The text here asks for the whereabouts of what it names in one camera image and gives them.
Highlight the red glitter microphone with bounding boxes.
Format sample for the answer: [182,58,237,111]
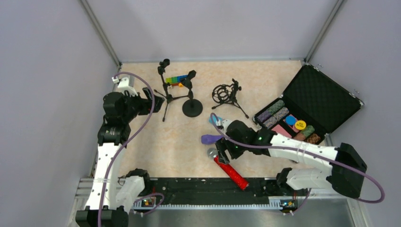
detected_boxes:
[207,148,249,191]

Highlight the black shock-mount tripod stand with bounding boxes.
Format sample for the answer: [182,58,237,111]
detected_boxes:
[211,79,249,119]

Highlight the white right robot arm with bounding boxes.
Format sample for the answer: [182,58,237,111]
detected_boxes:
[216,120,367,199]

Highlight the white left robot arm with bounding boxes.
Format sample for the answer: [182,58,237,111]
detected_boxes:
[75,87,164,227]

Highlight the black tripod mic stand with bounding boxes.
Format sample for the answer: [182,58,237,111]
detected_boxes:
[154,59,188,122]

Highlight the black round-base mic stand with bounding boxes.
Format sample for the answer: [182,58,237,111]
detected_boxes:
[181,70,203,118]

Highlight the purple toy microphone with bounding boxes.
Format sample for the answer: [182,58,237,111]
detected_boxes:
[201,134,223,145]

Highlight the colourful toy brick block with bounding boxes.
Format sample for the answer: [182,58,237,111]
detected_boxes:
[165,75,188,87]

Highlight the teal toy microphone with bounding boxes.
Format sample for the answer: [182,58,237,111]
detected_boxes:
[209,116,223,126]

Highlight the black poker chip case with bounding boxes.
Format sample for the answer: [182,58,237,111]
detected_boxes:
[252,63,364,144]

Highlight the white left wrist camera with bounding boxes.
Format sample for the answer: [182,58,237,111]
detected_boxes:
[112,75,137,96]

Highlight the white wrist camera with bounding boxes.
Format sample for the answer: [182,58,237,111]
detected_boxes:
[217,119,233,133]
[112,75,137,96]

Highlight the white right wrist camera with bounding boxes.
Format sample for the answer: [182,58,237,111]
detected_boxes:
[217,119,233,133]

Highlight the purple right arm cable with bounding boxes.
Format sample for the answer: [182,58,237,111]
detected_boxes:
[209,113,385,216]

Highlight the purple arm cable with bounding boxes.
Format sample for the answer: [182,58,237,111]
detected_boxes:
[209,113,385,216]
[97,71,164,227]

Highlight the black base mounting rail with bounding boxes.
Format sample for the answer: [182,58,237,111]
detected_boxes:
[147,177,308,206]

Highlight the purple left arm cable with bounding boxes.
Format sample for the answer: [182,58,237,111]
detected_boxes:
[97,71,164,227]

